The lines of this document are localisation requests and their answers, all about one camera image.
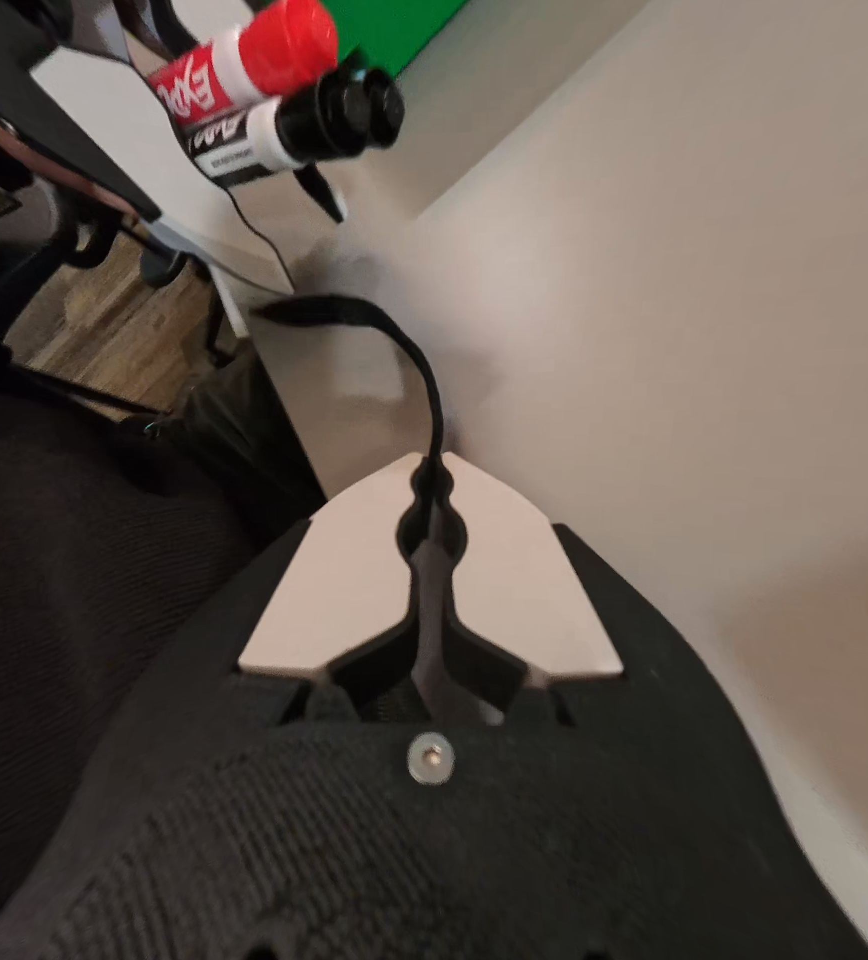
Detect black knit sweater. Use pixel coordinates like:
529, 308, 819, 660
0, 375, 315, 960

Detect red dry erase marker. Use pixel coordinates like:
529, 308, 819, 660
147, 0, 339, 129

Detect black velcro strap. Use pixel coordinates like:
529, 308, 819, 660
248, 294, 453, 541

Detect dark olive pants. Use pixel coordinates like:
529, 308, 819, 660
175, 360, 326, 519

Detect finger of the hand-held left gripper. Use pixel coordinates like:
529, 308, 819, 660
293, 163, 350, 226
29, 46, 297, 294

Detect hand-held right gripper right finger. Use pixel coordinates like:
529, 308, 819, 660
441, 452, 624, 689

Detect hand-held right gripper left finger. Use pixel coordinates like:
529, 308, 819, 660
237, 452, 429, 685

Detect green plastic bin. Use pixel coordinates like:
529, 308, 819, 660
321, 0, 472, 80

